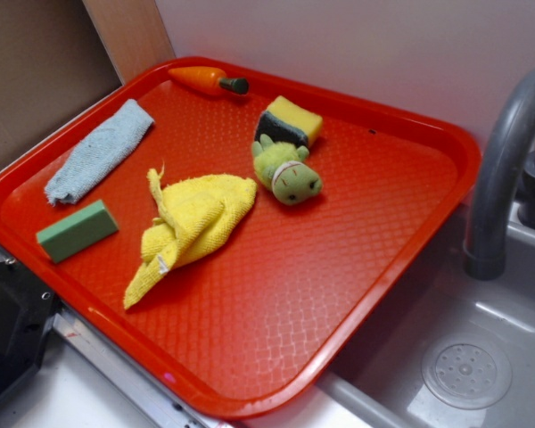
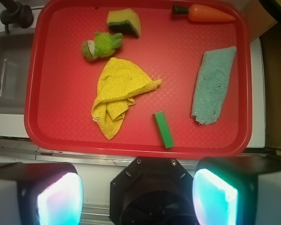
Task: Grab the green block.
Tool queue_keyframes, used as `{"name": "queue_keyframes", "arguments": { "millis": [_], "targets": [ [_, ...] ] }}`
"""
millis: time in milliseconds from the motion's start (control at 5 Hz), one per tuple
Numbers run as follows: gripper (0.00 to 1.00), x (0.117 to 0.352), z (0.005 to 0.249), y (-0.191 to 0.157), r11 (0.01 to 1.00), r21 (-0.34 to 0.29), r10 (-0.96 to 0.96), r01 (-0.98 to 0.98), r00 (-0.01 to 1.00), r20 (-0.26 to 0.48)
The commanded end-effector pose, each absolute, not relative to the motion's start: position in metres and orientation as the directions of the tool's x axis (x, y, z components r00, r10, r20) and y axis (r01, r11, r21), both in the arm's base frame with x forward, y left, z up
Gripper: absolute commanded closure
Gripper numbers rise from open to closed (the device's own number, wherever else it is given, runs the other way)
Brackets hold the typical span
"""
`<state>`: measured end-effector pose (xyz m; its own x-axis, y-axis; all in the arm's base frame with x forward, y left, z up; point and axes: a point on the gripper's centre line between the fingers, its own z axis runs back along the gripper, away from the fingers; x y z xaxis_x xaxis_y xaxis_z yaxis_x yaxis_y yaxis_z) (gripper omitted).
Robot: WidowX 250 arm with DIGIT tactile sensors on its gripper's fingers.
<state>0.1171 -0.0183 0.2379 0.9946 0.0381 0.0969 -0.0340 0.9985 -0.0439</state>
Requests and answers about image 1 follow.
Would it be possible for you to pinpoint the grey toy sink basin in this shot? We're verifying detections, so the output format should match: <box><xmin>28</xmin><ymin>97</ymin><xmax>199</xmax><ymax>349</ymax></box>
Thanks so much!
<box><xmin>318</xmin><ymin>210</ymin><xmax>535</xmax><ymax>427</ymax></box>

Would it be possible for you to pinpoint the grey toy faucet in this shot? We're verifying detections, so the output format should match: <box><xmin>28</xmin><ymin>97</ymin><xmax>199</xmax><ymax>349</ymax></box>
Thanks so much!
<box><xmin>463</xmin><ymin>70</ymin><xmax>535</xmax><ymax>280</ymax></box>

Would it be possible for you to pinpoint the wooden panel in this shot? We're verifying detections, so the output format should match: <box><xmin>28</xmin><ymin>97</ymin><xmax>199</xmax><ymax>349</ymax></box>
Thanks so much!
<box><xmin>84</xmin><ymin>0</ymin><xmax>176</xmax><ymax>84</ymax></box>

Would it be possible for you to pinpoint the green rectangular block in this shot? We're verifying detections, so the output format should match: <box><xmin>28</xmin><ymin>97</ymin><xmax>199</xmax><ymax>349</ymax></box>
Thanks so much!
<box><xmin>36</xmin><ymin>200</ymin><xmax>119</xmax><ymax>263</ymax></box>

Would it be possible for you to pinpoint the green plush toy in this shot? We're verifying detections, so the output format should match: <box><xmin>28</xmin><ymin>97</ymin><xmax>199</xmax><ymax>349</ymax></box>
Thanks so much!
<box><xmin>251</xmin><ymin>134</ymin><xmax>323</xmax><ymax>206</ymax></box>

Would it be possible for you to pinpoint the light blue folded towel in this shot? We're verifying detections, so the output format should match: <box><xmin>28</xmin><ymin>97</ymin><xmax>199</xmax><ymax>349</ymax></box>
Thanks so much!
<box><xmin>45</xmin><ymin>99</ymin><xmax>154</xmax><ymax>206</ymax></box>

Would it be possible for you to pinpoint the orange toy carrot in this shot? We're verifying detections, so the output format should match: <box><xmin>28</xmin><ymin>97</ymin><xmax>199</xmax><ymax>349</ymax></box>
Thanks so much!
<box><xmin>167</xmin><ymin>66</ymin><xmax>250</xmax><ymax>96</ymax></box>

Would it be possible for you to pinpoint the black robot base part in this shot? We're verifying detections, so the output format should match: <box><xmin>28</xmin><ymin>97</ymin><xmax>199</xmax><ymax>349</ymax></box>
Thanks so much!
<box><xmin>0</xmin><ymin>258</ymin><xmax>60</xmax><ymax>402</ymax></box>

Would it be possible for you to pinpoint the red plastic tray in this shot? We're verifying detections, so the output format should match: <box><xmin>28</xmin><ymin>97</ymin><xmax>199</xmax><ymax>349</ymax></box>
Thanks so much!
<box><xmin>0</xmin><ymin>62</ymin><xmax>481</xmax><ymax>420</ymax></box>

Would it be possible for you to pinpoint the yellow cloth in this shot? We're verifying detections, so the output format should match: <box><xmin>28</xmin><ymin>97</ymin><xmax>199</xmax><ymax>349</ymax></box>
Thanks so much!
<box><xmin>123</xmin><ymin>169</ymin><xmax>258</xmax><ymax>309</ymax></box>

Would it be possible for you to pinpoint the yellow sponge with dark scourer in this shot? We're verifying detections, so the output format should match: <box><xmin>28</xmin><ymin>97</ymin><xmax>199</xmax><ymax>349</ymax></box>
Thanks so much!
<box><xmin>254</xmin><ymin>95</ymin><xmax>324</xmax><ymax>148</ymax></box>

